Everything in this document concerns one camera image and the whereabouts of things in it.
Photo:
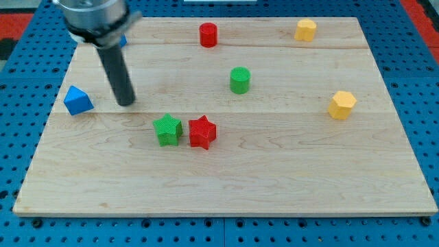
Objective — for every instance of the blue block behind arm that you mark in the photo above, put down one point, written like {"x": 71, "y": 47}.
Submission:
{"x": 123, "y": 41}

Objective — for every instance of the green star block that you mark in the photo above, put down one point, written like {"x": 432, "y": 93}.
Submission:
{"x": 168, "y": 130}

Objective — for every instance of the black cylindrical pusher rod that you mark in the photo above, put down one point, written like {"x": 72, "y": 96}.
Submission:
{"x": 117, "y": 74}

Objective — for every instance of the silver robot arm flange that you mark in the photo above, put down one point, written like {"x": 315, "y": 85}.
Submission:
{"x": 100, "y": 23}

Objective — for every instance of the red star block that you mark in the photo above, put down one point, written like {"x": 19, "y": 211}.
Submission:
{"x": 201, "y": 132}

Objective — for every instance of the green cylinder block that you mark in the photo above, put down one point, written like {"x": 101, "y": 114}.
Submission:
{"x": 240, "y": 80}

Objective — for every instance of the red cylinder block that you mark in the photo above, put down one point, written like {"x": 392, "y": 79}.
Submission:
{"x": 208, "y": 34}

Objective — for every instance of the yellow hexagon block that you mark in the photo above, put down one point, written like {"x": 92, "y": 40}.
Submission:
{"x": 341, "y": 105}

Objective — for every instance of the blue triangle block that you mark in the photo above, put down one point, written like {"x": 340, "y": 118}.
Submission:
{"x": 77, "y": 101}

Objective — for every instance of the wooden board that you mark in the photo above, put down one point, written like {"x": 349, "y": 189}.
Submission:
{"x": 278, "y": 152}

